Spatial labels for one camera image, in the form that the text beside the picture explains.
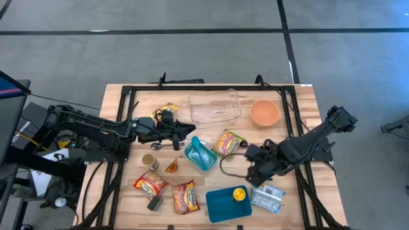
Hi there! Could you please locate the blue white snack packet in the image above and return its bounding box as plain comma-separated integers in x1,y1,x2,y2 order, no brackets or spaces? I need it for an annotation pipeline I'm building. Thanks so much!
249,182,287,214

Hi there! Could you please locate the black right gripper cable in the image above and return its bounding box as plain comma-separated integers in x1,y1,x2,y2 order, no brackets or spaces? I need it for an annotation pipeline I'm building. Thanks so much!
219,152,256,180

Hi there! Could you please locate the teal plate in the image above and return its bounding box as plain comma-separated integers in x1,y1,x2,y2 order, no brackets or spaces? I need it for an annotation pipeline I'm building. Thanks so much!
190,136,209,170

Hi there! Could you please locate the black bracket bar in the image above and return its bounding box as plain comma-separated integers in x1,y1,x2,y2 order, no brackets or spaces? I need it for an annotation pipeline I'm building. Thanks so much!
148,72,205,85

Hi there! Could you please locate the black sponge block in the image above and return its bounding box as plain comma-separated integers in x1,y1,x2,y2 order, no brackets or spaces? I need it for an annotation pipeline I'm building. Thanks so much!
146,195,164,212

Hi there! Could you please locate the large teal tray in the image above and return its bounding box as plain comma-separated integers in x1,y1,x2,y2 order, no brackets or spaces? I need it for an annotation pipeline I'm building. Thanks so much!
205,185,253,224

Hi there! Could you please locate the yellow cable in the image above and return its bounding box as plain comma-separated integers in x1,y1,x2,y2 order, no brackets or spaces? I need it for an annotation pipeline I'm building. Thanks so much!
19,132,49,151

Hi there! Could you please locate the dark bottle with yellow cap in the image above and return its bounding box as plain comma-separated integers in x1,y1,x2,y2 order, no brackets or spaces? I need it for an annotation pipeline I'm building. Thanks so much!
232,187,247,202

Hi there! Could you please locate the black equipment stand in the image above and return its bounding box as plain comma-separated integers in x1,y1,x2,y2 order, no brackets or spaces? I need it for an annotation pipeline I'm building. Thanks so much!
0,145,87,230

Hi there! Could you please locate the silver metal spoon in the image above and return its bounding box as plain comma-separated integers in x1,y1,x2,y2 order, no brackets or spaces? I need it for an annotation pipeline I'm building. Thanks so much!
150,141,185,151

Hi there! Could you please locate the white paper sheet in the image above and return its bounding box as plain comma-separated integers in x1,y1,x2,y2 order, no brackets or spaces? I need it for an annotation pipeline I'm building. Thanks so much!
31,148,70,197

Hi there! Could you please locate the black box with white print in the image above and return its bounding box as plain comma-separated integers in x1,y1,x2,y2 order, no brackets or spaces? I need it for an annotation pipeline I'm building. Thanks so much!
11,102,49,151

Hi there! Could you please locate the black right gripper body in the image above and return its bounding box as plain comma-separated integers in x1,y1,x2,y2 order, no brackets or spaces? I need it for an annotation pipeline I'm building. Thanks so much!
244,139,285,171

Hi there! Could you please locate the orange bowl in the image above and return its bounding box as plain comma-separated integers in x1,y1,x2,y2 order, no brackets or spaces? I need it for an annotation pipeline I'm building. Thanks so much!
250,99,281,127

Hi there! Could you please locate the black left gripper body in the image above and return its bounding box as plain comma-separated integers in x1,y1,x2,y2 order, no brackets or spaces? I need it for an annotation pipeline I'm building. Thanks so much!
137,110,176,143

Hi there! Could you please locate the red yellow ramen packet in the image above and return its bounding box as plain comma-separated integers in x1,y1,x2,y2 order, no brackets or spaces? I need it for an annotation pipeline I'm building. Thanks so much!
133,171,170,201
171,179,201,215

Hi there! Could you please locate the brown taco seasoning packet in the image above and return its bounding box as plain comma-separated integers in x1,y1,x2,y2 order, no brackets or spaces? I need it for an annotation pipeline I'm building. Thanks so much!
164,157,179,174

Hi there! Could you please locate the thin black cable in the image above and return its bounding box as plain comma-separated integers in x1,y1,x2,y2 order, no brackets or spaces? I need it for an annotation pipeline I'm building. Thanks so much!
30,93,102,111

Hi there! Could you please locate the black computer monitor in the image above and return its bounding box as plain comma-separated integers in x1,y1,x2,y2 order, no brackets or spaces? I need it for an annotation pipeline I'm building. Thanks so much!
0,70,32,165

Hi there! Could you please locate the thick black cable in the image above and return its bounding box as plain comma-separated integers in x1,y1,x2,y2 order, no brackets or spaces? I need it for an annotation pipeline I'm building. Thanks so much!
81,161,106,223

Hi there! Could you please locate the small teal container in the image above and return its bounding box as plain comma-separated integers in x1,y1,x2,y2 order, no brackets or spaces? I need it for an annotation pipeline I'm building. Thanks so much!
184,140,219,172

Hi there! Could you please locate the clear plastic container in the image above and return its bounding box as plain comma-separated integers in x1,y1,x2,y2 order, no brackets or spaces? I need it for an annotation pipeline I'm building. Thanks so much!
188,88,243,125

